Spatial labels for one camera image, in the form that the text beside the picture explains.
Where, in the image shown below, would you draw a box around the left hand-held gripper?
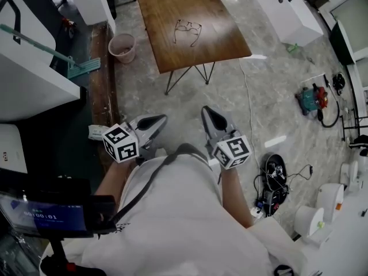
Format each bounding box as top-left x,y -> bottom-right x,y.
102,113 -> 169,166

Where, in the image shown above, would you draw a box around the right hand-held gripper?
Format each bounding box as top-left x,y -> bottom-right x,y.
200,105 -> 253,170

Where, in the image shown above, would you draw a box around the thin wire-frame eyeglasses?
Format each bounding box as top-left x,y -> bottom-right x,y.
174,18 -> 203,48

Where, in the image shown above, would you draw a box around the person's left forearm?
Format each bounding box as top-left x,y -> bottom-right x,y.
94,156 -> 139,197

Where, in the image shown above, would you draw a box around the person's right forearm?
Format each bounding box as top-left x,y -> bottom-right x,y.
218,165 -> 255,229

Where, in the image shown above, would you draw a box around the black metal table legs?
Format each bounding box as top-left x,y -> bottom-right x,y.
164,62 -> 216,95

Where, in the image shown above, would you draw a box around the small white paper card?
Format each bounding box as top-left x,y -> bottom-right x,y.
87,124 -> 112,141

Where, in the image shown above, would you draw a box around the worn brown wooden beam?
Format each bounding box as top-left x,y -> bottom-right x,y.
88,21 -> 121,166

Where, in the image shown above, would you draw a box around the pink plastic waste basket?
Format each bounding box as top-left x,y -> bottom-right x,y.
108,33 -> 136,64

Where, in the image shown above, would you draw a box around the red and green machine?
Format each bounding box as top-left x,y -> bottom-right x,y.
295,83 -> 330,117

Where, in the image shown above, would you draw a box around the person's white shirt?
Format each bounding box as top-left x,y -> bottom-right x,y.
40,144 -> 305,276

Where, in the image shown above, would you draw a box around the black stick tool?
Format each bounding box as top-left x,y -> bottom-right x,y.
323,74 -> 336,97

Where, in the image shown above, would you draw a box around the white flat panel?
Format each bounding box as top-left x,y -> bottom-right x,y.
0,53 -> 81,123

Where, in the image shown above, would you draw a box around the white cabinet with black holes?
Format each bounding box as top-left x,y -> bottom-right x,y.
248,0 -> 324,47

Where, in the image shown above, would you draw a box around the white cylindrical housing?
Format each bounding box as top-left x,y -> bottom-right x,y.
340,161 -> 359,194
317,182 -> 345,223
294,205 -> 325,238

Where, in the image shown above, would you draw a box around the black phone with screen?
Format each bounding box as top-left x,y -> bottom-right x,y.
0,177 -> 94,239

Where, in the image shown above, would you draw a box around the white pillar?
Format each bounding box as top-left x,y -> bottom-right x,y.
64,0 -> 116,26

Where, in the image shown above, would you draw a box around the white box appliance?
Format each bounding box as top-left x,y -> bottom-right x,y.
0,124 -> 28,174

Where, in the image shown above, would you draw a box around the black monitor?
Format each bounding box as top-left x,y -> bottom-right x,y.
329,20 -> 356,66

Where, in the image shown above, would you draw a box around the white rounded machine housing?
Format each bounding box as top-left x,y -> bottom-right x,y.
0,0 -> 57,67

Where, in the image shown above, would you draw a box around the black phone holder stand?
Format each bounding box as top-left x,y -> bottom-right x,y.
40,194 -> 117,276

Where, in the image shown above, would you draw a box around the black and white clip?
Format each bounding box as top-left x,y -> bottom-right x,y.
274,264 -> 294,276

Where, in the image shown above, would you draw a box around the black shoulder strap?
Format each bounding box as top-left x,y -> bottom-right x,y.
110,143 -> 213,227

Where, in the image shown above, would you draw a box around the black round device with cables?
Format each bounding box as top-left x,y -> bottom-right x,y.
254,152 -> 314,215

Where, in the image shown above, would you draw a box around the black machine hose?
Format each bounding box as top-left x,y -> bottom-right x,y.
317,90 -> 342,128

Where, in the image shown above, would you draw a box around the black coiled cable reel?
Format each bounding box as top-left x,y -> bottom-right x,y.
332,72 -> 346,96

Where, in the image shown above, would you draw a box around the black metal frame rack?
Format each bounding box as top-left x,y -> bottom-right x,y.
340,108 -> 368,142

